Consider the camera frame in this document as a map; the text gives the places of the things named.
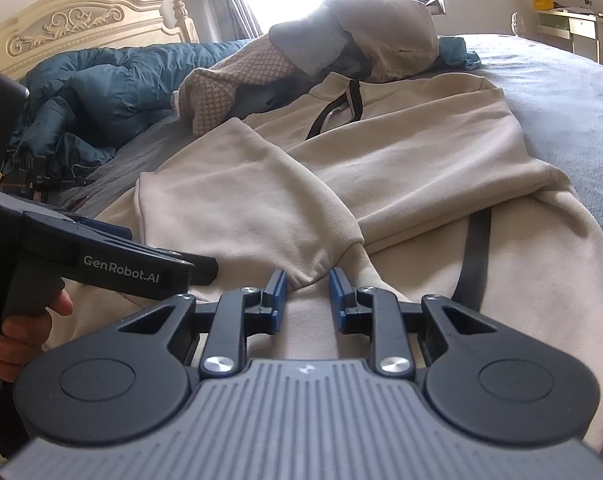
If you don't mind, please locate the checkered knit garment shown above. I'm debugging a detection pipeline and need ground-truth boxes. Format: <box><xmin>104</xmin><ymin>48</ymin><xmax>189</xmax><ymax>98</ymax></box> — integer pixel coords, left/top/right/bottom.
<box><xmin>170</xmin><ymin>40</ymin><xmax>302</xmax><ymax>136</ymax></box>

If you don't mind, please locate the dark blue-grey garment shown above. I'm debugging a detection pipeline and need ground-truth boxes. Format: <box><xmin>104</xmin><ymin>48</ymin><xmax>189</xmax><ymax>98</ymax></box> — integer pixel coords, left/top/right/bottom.
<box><xmin>232</xmin><ymin>77</ymin><xmax>332</xmax><ymax>116</ymax></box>

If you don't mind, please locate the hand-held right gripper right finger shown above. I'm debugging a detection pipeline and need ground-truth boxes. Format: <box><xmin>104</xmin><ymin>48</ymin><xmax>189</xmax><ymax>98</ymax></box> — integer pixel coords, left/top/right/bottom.
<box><xmin>329</xmin><ymin>267</ymin><xmax>497</xmax><ymax>376</ymax></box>

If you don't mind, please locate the person's left hand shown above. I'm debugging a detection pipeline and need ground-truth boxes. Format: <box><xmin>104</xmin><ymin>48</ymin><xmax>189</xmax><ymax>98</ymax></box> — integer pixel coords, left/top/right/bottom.
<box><xmin>0</xmin><ymin>290</ymin><xmax>75</xmax><ymax>383</ymax></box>

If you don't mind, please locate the cream carved headboard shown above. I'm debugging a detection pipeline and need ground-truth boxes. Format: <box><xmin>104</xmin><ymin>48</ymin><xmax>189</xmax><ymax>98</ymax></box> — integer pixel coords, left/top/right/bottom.
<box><xmin>0</xmin><ymin>0</ymin><xmax>200</xmax><ymax>81</ymax></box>

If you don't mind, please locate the beige zip jacket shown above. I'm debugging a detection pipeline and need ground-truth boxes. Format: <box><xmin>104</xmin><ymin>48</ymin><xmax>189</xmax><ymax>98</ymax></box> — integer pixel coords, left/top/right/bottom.
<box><xmin>46</xmin><ymin>71</ymin><xmax>603</xmax><ymax>461</ymax></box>

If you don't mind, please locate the grey crumpled garment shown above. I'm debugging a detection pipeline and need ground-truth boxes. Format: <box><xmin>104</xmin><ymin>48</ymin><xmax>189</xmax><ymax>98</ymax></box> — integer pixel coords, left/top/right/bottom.
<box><xmin>269</xmin><ymin>2</ymin><xmax>372</xmax><ymax>73</ymax></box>

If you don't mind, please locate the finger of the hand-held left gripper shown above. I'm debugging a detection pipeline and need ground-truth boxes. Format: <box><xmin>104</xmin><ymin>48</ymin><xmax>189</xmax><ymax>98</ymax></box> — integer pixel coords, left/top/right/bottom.
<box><xmin>56</xmin><ymin>212</ymin><xmax>195</xmax><ymax>263</ymax></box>

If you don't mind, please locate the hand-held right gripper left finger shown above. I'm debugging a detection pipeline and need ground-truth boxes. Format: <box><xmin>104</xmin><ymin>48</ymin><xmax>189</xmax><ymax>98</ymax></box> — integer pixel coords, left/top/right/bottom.
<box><xmin>119</xmin><ymin>269</ymin><xmax>288</xmax><ymax>378</ymax></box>

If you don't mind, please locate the cream desk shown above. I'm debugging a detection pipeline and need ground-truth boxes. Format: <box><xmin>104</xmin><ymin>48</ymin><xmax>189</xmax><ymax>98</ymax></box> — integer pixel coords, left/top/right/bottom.
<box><xmin>535</xmin><ymin>6</ymin><xmax>603</xmax><ymax>66</ymax></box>

